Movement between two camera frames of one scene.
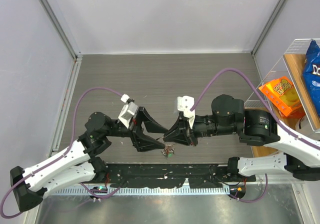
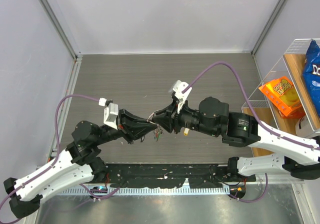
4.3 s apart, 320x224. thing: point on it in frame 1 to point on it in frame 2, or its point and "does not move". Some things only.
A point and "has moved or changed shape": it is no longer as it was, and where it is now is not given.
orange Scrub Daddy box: (283, 94) does not move
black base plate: (170, 175) does not move
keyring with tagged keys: (168, 150) has moved or changed shape
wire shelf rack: (291, 89) does not move
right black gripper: (179, 133) to (168, 117)
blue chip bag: (311, 72) does not move
